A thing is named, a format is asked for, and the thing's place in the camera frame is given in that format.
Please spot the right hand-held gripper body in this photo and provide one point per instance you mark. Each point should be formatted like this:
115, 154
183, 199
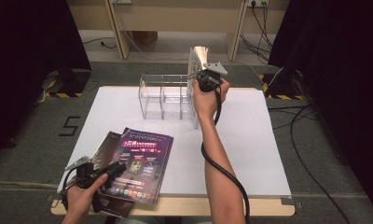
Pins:
209, 81

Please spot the beige wooden desk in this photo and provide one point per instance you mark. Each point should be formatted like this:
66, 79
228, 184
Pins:
175, 15

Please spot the black curtain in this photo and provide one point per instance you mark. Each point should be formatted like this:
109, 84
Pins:
340, 77
29, 62

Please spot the white board sheet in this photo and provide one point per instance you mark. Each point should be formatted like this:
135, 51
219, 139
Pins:
246, 140

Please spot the black stand base with striped tape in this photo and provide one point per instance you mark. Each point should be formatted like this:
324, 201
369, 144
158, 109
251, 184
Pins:
72, 84
284, 87

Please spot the brown cardboard box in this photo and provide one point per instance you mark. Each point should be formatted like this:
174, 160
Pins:
145, 38

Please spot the clear acrylic book rack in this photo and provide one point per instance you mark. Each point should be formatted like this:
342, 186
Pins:
163, 102

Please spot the white book with colourful pictures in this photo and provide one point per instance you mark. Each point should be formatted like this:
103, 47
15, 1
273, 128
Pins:
201, 54

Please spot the person's left hand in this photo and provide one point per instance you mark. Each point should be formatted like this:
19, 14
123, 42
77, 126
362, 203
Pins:
80, 199

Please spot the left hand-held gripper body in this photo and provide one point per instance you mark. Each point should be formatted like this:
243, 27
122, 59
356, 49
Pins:
83, 177

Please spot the person's right hand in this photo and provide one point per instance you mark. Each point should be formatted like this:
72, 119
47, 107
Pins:
208, 104

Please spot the black and red magazine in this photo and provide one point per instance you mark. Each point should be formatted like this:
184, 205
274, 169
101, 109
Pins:
108, 146

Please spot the white wall socket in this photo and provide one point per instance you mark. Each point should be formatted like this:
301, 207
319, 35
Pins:
257, 2

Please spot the purple magazine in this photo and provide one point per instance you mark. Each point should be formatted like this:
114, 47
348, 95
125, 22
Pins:
150, 149

